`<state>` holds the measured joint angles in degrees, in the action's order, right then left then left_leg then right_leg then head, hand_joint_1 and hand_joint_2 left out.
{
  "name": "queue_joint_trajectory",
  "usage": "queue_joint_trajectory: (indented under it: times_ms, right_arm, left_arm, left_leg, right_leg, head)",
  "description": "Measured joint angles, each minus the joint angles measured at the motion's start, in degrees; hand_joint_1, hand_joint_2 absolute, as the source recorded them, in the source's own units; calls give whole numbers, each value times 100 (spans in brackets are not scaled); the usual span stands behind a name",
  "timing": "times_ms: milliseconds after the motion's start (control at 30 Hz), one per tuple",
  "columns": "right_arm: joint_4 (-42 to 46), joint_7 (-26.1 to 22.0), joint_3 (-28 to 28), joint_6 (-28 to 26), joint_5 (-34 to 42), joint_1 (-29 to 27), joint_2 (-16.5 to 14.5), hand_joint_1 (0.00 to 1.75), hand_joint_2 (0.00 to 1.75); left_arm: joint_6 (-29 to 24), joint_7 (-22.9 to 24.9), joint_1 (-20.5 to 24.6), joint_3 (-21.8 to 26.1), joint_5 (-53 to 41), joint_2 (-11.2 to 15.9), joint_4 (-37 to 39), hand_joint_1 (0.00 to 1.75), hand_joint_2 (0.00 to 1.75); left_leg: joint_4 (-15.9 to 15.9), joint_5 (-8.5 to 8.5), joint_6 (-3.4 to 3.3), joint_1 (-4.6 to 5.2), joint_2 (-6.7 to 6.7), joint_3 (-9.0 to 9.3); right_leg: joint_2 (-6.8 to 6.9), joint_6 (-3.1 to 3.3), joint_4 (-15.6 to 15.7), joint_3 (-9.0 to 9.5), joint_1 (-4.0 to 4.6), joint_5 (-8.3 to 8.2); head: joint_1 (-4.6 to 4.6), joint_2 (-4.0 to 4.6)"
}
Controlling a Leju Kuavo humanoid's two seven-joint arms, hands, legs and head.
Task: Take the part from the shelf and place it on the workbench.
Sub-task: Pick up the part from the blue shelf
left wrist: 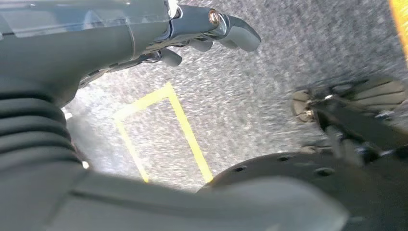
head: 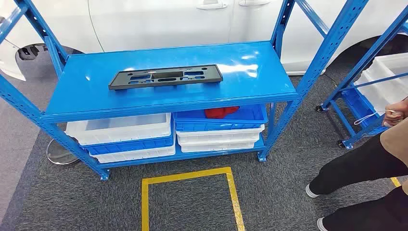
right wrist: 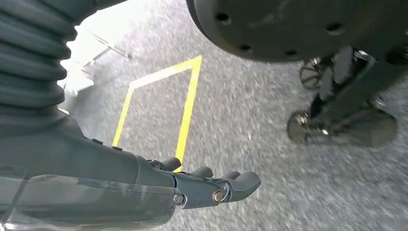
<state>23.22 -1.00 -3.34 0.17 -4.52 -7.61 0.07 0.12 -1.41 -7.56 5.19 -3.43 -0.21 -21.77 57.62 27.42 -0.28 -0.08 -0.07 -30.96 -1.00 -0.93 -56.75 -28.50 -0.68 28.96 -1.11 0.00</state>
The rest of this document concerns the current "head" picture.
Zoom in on person's hand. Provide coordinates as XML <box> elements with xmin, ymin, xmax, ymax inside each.
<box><xmin>382</xmin><ymin>98</ymin><xmax>408</xmax><ymax>128</ymax></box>

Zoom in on white cord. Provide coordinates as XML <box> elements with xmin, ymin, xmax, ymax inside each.
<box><xmin>354</xmin><ymin>110</ymin><xmax>397</xmax><ymax>126</ymax></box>

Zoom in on black plastic mounting plate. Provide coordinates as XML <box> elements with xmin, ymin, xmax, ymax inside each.
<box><xmin>108</xmin><ymin>64</ymin><xmax>223</xmax><ymax>91</ymax></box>

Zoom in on red plastic part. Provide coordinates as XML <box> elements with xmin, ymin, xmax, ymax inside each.
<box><xmin>204</xmin><ymin>106</ymin><xmax>240</xmax><ymax>119</ymax></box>

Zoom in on blue metal shelf rack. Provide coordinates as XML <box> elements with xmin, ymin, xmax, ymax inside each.
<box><xmin>0</xmin><ymin>0</ymin><xmax>370</xmax><ymax>181</ymax></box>

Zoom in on blue plastic bin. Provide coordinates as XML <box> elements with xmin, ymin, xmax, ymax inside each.
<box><xmin>342</xmin><ymin>89</ymin><xmax>388</xmax><ymax>136</ymax></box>
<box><xmin>172</xmin><ymin>103</ymin><xmax>268</xmax><ymax>133</ymax></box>
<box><xmin>83</xmin><ymin>127</ymin><xmax>175</xmax><ymax>156</ymax></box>

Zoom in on blue wheeled metal rack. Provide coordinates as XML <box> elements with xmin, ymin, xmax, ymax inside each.
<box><xmin>315</xmin><ymin>6</ymin><xmax>408</xmax><ymax>151</ymax></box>

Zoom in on person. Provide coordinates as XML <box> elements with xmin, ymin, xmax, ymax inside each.
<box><xmin>305</xmin><ymin>95</ymin><xmax>408</xmax><ymax>231</ymax></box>

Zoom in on white car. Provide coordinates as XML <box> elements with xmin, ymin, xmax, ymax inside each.
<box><xmin>0</xmin><ymin>0</ymin><xmax>408</xmax><ymax>82</ymax></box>

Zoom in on clear white plastic bin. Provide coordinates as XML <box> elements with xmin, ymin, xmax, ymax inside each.
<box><xmin>65</xmin><ymin>113</ymin><xmax>173</xmax><ymax>146</ymax></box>

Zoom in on round metal stand base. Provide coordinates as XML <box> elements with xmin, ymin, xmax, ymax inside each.
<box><xmin>46</xmin><ymin>139</ymin><xmax>80</xmax><ymax>166</ymax></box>

